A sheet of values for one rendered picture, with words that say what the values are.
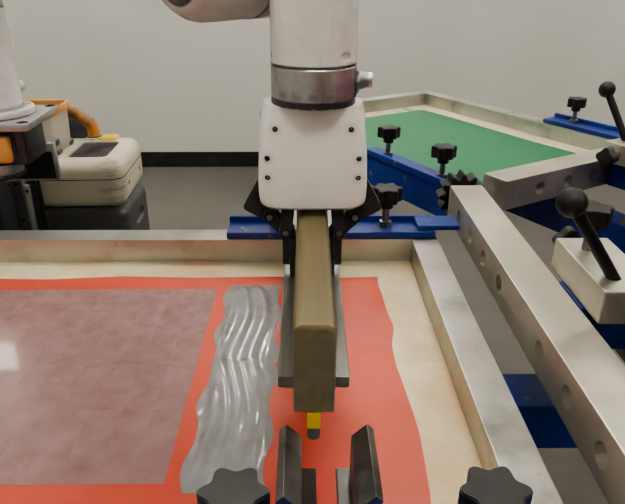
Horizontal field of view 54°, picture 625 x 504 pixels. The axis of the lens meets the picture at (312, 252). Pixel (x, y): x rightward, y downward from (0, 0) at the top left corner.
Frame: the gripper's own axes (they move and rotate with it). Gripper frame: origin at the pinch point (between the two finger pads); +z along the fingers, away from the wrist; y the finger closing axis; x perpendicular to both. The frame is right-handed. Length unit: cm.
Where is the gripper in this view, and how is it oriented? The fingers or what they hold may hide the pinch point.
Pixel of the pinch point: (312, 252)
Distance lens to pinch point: 61.4
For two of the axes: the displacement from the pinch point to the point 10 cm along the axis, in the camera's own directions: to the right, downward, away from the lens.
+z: -0.1, 9.0, 4.3
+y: -10.0, 0.0, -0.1
